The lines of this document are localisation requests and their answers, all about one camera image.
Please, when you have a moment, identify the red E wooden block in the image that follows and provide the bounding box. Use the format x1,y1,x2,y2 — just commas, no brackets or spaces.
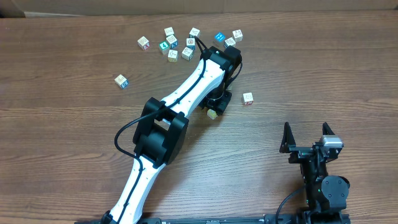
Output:
242,92,254,105

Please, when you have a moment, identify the blue sided wooden block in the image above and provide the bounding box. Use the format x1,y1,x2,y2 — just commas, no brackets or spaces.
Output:
114,74,129,89

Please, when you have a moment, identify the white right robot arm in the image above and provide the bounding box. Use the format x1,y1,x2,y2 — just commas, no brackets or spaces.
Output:
279,122,351,224

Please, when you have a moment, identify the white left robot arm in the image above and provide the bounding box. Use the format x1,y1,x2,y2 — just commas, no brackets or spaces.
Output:
100,46,243,223

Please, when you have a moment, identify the number 3 wooden block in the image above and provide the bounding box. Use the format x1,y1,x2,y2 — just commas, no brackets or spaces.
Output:
224,37,236,48

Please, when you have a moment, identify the blue top wooden block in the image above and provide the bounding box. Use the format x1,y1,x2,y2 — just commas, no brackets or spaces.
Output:
213,32,225,45

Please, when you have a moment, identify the blue framed wooden block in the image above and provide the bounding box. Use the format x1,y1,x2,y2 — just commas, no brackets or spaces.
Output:
186,38,196,50

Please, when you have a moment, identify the letter K wooden block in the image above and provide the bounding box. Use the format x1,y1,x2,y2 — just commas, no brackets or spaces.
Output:
233,29,243,42

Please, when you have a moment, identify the teal edged wooden block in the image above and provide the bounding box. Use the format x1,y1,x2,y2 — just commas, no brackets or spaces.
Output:
189,27,200,38

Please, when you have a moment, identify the blue X wooden block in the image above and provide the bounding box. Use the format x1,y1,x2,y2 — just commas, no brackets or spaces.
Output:
166,35,178,49

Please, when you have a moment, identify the green 4 wooden block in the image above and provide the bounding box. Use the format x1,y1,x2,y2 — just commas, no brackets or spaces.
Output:
159,40,170,55

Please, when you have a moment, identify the plain top wooden block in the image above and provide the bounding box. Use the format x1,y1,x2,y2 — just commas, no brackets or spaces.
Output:
164,27,174,37

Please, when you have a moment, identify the red X wooden block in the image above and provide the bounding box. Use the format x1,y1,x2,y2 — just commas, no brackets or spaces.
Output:
137,36,150,50

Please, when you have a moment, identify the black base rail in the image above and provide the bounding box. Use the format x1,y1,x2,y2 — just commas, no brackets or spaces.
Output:
74,213,351,224

